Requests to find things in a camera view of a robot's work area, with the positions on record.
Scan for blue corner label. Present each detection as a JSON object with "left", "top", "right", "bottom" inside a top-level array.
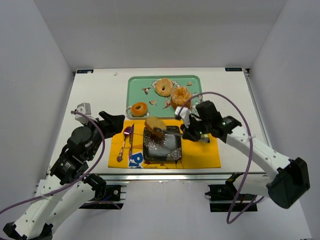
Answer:
[
  {"left": 224, "top": 67, "right": 243, "bottom": 72},
  {"left": 76, "top": 69, "right": 94, "bottom": 74}
]

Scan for blue corner label left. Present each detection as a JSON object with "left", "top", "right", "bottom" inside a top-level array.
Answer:
[{"left": 76, "top": 69, "right": 94, "bottom": 74}]

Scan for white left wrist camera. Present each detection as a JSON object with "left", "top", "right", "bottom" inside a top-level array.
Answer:
[{"left": 73, "top": 102, "right": 92, "bottom": 124}]

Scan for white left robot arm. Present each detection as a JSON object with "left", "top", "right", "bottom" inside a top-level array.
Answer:
[{"left": 3, "top": 110, "right": 125, "bottom": 240}]

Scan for iridescent purple knife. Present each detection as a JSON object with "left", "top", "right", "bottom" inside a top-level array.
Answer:
[{"left": 128, "top": 124, "right": 135, "bottom": 162}]

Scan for small orange donut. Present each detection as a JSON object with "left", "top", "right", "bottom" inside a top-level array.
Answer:
[{"left": 131, "top": 102, "right": 148, "bottom": 117}]

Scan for black floral square plate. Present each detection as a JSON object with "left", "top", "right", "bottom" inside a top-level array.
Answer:
[{"left": 143, "top": 127, "right": 182, "bottom": 162}]

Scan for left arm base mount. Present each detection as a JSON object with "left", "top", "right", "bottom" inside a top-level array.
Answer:
[{"left": 74, "top": 173, "right": 126, "bottom": 210}]

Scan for glazed bagel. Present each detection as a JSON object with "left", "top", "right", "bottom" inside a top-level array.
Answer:
[{"left": 154, "top": 78, "right": 174, "bottom": 97}]

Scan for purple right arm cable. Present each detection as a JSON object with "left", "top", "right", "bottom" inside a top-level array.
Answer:
[{"left": 178, "top": 92, "right": 265, "bottom": 225}]

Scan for sliced bread piece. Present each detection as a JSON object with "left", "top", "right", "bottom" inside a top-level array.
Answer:
[{"left": 144, "top": 116, "right": 167, "bottom": 137}]

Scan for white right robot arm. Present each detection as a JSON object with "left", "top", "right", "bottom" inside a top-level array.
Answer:
[{"left": 175, "top": 100, "right": 310, "bottom": 209}]

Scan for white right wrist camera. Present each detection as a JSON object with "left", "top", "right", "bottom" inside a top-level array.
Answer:
[{"left": 174, "top": 106, "right": 191, "bottom": 128}]

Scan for iridescent purple fork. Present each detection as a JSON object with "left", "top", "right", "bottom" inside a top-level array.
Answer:
[{"left": 116, "top": 126, "right": 132, "bottom": 162}]

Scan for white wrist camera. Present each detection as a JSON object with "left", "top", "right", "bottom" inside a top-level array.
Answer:
[
  {"left": 73, "top": 102, "right": 92, "bottom": 124},
  {"left": 174, "top": 106, "right": 191, "bottom": 128}
]

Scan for tall sugared bundt cake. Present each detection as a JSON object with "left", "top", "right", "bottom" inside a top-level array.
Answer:
[{"left": 170, "top": 86, "right": 192, "bottom": 109}]

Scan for green floral serving tray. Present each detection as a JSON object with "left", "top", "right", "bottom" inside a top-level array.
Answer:
[{"left": 125, "top": 75, "right": 202, "bottom": 120}]

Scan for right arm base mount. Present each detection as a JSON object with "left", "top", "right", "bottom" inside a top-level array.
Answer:
[{"left": 204, "top": 172, "right": 258, "bottom": 213}]

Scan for aluminium table front rail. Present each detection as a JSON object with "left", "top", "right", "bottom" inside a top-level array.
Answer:
[{"left": 74, "top": 172, "right": 271, "bottom": 184}]

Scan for metal kitchen tongs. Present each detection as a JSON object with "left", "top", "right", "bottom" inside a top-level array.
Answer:
[{"left": 152, "top": 128, "right": 198, "bottom": 142}]

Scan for yellow printed placemat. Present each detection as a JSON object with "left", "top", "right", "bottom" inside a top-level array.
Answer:
[{"left": 108, "top": 120, "right": 221, "bottom": 170}]

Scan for blue corner label right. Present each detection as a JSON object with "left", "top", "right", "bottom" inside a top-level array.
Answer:
[{"left": 224, "top": 67, "right": 243, "bottom": 72}]

